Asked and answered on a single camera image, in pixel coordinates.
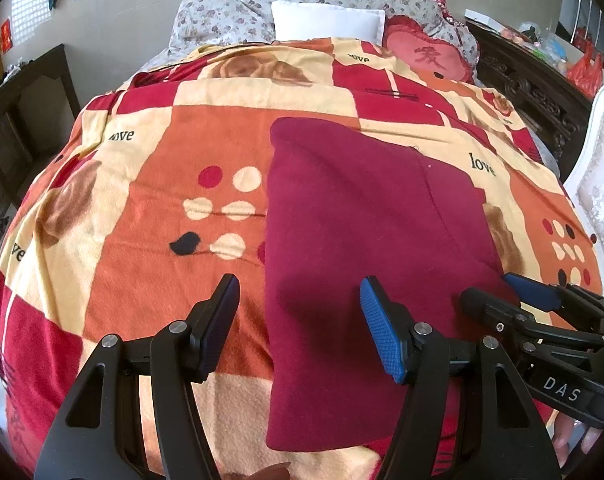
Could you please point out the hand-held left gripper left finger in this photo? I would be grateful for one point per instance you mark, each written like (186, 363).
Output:
(217, 330)

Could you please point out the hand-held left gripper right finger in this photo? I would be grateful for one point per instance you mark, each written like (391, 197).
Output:
(382, 330)

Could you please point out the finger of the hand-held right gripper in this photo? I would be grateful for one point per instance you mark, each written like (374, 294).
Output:
(489, 310)
(532, 290)

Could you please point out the maroon fleece sweater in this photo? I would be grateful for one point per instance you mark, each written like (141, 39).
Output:
(357, 210)

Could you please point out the person's right hand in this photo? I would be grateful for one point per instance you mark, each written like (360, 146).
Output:
(564, 435)

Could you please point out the white upholstered chair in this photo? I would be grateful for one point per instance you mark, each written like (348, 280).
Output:
(599, 175)

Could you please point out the red orange printed blanket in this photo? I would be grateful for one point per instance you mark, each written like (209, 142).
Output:
(157, 160)

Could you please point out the dark carved wooden headboard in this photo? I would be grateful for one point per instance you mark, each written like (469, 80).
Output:
(522, 85)

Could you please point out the red plastic bag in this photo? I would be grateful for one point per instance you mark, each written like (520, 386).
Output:
(584, 72)

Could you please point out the red heart-shaped cushion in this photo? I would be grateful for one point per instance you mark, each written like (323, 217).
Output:
(427, 55)

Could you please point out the dark wooden side cabinet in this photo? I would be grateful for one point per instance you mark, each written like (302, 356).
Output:
(22, 125)

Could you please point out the metal rack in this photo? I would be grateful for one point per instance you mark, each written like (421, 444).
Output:
(582, 10)

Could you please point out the white pillow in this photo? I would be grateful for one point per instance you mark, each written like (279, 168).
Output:
(327, 22)

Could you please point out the red paper wall decoration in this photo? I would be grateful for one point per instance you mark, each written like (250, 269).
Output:
(5, 35)

